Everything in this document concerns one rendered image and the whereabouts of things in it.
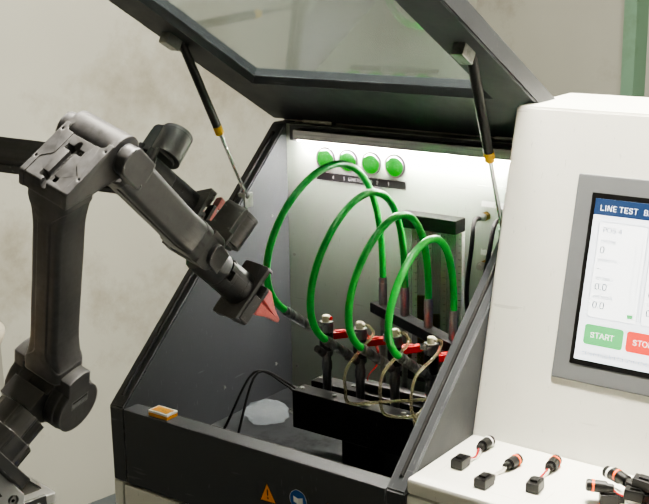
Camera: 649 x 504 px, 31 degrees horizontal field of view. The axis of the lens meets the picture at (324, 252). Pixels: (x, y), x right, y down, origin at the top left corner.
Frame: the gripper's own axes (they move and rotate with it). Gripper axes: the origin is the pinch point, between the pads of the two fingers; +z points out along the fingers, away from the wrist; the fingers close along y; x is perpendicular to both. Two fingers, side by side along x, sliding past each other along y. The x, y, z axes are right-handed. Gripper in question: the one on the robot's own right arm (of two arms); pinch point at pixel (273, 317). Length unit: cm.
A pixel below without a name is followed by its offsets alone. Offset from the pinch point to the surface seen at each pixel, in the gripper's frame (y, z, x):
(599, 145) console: 53, 15, -29
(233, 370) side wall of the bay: -4, 39, 50
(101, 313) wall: 3, 87, 186
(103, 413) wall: -23, 110, 186
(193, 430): -21.2, 18.0, 23.9
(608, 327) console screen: 28, 31, -37
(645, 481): 7, 34, -54
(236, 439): -18.6, 20.5, 14.9
